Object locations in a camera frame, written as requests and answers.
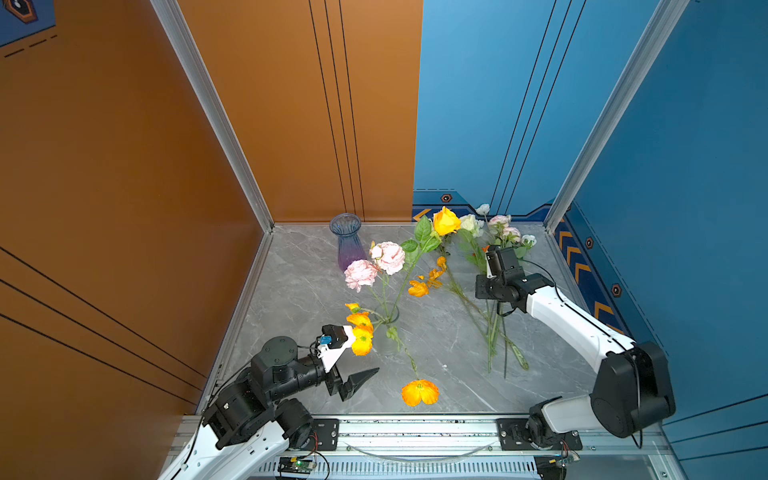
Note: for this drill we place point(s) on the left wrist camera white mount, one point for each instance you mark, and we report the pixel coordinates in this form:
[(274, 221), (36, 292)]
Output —
[(332, 343)]

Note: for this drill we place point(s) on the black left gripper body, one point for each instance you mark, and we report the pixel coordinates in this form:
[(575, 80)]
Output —
[(333, 378)]

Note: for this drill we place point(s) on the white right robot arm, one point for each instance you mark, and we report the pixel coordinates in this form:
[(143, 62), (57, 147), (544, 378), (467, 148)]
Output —
[(632, 389)]

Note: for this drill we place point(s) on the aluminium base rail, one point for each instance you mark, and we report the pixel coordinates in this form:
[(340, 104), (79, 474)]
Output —
[(472, 446)]

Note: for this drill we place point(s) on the pink white bouquet spray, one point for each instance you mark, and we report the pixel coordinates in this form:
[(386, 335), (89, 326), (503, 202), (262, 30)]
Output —
[(504, 235)]

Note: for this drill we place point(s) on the aluminium corner post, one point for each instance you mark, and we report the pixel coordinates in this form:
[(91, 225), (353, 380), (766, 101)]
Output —
[(651, 42), (176, 29)]

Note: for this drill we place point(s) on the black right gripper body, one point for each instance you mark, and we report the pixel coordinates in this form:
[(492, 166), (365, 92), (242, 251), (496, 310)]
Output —
[(488, 288)]

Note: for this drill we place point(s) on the cream rose flower stem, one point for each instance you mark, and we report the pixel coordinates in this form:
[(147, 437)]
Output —
[(474, 242)]

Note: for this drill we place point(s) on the right aluminium corner post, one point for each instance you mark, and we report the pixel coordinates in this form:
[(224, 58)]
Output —
[(651, 42)]

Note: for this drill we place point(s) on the purple ribbed glass vase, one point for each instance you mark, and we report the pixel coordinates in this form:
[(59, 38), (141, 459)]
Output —
[(346, 227)]

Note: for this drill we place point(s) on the clear ribbed glass vase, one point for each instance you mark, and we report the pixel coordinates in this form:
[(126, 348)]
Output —
[(385, 314)]

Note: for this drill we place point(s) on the orange poppy flower stem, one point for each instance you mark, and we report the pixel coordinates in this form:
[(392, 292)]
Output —
[(418, 391)]

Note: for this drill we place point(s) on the green circuit board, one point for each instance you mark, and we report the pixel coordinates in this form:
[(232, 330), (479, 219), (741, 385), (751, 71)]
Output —
[(295, 467)]

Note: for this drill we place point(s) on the white blossom spray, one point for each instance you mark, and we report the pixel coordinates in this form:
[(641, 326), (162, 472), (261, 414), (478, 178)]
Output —
[(483, 210)]

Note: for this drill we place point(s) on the orange cosmos flower stem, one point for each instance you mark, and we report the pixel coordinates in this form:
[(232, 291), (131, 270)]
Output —
[(423, 285)]

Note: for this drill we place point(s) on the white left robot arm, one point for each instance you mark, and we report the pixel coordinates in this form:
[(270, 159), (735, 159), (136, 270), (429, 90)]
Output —
[(255, 417)]

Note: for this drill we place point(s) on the yellow rose flower stem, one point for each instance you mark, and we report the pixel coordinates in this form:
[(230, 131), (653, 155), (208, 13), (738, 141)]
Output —
[(429, 235)]

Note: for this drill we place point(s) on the left aluminium corner post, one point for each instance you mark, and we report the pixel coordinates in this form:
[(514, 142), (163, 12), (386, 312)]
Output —
[(176, 29)]

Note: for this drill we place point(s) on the pink peony flower stem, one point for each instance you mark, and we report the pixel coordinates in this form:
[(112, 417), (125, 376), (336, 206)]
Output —
[(386, 259)]

